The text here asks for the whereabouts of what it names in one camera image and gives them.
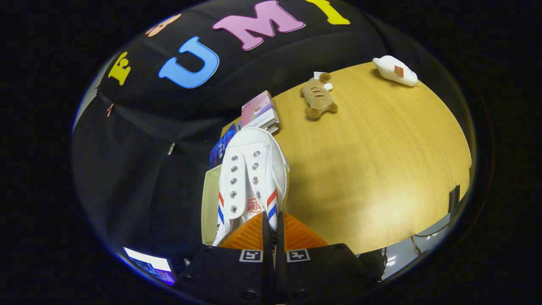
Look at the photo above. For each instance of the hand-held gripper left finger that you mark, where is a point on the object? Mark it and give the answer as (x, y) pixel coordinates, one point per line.
(228, 271)

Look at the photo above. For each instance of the red clip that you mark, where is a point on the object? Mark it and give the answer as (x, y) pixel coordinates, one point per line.
(110, 110)

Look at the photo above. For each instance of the black backdrop cloth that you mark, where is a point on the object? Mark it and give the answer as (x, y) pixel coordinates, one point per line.
(139, 169)

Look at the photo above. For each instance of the dark blue book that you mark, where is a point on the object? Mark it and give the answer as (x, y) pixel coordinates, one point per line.
(222, 146)

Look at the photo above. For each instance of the lit computer screen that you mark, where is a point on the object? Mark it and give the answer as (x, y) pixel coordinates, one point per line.
(150, 264)

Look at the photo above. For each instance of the beige fabric storage box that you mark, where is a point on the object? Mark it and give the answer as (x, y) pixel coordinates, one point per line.
(210, 203)

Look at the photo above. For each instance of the grey book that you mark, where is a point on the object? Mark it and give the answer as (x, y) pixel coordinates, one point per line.
(269, 120)

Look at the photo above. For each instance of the white pouch with red label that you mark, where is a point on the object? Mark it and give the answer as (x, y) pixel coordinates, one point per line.
(394, 70)

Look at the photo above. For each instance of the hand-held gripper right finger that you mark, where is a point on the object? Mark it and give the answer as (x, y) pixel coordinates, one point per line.
(322, 267)

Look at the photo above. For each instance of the white canvas shoe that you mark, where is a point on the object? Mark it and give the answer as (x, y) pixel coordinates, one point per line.
(254, 169)

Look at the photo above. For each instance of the silver clip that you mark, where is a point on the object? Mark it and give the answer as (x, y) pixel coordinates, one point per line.
(171, 148)

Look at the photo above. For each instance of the brown plush toy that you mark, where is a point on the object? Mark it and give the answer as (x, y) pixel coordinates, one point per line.
(318, 97)

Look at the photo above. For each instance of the pink book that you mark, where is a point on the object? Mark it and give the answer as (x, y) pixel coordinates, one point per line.
(256, 106)

